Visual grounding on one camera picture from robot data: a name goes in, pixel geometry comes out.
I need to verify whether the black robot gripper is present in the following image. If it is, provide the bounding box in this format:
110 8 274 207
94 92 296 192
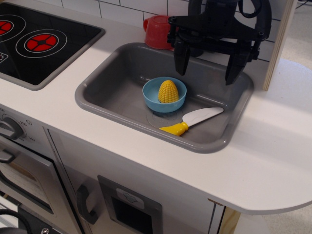
168 0 264 85

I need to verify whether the yellow toy corn cob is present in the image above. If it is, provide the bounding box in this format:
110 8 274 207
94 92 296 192
158 80 179 103

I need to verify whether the light blue plastic bowl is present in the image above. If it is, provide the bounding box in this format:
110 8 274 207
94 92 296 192
142 77 187 113

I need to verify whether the grey toy sink basin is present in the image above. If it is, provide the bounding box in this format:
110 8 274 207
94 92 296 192
75 43 254 153

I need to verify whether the red plastic cup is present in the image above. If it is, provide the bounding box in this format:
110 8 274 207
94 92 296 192
143 15 172 50

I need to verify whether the black toy stove top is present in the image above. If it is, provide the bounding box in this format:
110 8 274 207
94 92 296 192
0 2 105 91

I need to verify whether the grey dishwasher panel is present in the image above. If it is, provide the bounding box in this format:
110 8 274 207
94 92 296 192
97 175 163 234

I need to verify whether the grey oven knob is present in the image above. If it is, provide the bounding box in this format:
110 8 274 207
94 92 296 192
0 117 24 140

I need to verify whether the toy oven door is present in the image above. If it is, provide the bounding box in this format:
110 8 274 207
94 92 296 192
0 137 79 234

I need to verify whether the toy knife yellow handle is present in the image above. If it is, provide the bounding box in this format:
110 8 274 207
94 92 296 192
159 107 224 136

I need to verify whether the wooden side post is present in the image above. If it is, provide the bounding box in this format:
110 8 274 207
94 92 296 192
262 0 298 91

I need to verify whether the grey cabinet door handle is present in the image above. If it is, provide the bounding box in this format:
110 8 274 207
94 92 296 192
76 185 98 225

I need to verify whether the black cable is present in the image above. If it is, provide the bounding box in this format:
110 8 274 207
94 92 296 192
0 209 32 234

